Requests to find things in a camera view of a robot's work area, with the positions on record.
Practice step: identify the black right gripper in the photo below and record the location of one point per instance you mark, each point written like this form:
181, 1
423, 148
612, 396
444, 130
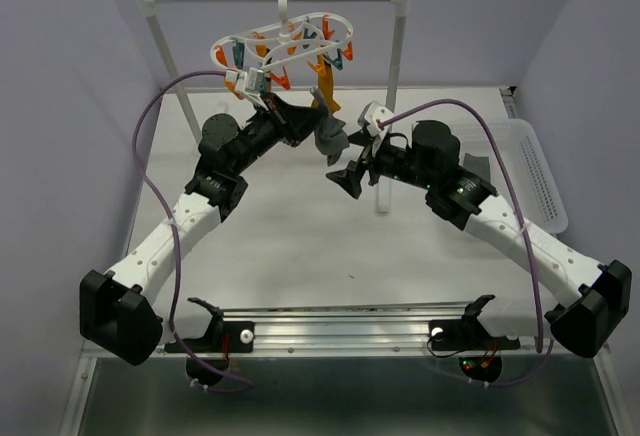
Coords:
349, 179

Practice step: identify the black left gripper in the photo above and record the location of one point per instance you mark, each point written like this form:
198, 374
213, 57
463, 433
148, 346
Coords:
302, 120

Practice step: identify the grey sock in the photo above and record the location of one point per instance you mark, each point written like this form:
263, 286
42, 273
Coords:
479, 165
329, 135

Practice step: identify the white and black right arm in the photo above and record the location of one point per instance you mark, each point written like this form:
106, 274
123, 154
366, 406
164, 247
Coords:
591, 298

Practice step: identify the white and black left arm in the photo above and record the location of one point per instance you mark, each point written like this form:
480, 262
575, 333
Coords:
116, 306

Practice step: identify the white clip hanger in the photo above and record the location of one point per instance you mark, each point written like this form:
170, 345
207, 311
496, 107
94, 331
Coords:
289, 41

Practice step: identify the orange clothes peg right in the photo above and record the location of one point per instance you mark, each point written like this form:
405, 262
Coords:
282, 79

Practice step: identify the orange clothes peg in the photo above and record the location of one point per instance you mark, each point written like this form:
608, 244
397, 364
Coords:
231, 86
282, 79

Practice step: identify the yellow clothes peg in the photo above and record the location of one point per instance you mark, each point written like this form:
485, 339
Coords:
318, 68

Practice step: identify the teal clothes peg right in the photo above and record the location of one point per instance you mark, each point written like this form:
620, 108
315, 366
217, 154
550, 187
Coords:
337, 61

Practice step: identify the white plastic basket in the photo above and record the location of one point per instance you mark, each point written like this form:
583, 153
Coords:
526, 165

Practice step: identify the white clothes rack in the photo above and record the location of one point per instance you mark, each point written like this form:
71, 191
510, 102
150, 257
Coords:
149, 10

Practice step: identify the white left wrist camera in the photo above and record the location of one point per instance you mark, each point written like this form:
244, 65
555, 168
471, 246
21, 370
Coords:
252, 83

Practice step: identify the aluminium mounting rail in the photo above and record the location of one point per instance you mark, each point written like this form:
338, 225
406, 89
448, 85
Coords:
349, 372

